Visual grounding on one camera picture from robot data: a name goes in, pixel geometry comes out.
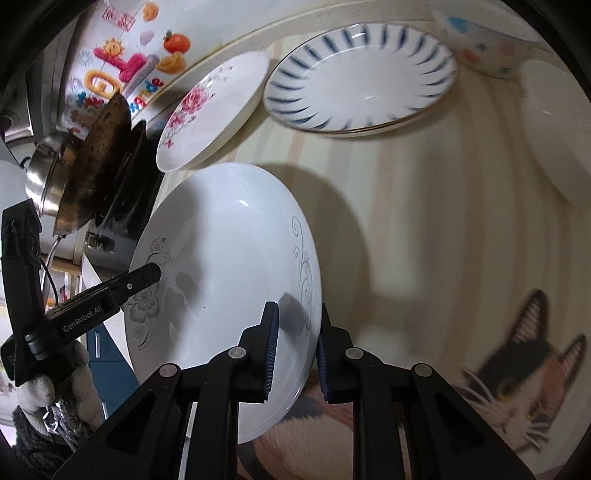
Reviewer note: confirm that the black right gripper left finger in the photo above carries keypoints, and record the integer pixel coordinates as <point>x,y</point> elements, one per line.
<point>241,374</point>

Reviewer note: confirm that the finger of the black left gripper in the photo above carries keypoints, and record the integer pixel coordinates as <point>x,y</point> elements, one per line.
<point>95,305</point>

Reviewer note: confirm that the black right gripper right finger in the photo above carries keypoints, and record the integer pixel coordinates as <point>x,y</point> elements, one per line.
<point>351,375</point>

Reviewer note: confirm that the white plate grey floral pattern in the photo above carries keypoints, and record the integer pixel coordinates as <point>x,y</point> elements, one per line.
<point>228,240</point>

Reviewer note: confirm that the white plate blue dashes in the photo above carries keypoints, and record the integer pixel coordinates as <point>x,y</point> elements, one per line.
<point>359,80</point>

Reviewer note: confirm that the plain white bowl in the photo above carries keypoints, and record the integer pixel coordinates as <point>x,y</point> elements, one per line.
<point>556,116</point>

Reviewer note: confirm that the white bowl coloured hearts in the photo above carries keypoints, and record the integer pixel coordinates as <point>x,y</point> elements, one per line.
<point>488,38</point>

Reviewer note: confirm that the gloved left hand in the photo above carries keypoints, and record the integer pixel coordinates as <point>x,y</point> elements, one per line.
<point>36,395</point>

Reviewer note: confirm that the black gas stove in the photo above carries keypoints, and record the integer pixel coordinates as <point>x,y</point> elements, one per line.
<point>111,241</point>

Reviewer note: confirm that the stainless steel pot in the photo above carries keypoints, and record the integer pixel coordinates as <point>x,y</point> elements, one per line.
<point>48,171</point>

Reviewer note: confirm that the striped cat table mat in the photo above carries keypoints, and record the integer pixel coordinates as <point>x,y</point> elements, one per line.
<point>431,236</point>

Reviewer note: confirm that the white plate pink flowers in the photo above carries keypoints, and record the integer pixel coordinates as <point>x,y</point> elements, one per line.
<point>212,112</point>

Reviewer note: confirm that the colourful cartoon wall sticker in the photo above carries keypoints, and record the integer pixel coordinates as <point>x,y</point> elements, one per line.
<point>134,48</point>

